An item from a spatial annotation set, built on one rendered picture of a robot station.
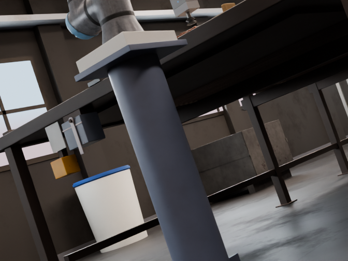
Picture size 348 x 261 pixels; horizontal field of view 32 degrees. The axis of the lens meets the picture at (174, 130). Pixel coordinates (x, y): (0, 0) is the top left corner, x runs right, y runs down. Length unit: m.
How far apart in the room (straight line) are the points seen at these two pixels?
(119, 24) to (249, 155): 4.78
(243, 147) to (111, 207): 1.72
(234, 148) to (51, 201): 2.06
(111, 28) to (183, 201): 0.58
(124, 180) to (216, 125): 2.64
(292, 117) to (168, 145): 7.86
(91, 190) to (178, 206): 3.89
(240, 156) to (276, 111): 2.79
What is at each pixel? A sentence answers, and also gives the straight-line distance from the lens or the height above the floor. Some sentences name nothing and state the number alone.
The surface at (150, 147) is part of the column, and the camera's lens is 1.87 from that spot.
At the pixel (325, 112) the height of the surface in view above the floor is 0.54.
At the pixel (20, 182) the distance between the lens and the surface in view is 3.04.
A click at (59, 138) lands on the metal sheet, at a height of 0.78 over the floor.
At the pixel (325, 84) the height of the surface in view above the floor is 0.76.
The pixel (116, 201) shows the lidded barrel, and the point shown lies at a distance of 5.71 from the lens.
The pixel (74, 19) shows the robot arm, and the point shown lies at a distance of 2.11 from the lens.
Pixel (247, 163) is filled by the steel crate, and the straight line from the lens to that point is 6.66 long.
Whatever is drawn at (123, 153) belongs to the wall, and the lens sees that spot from 6.80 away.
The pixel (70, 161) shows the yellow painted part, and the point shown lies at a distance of 2.72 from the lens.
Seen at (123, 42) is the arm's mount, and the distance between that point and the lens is 1.82.
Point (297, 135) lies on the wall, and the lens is 9.65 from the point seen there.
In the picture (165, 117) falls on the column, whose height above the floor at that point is 0.64.
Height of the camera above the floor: 0.47
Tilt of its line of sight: 4 degrees up
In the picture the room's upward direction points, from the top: 19 degrees counter-clockwise
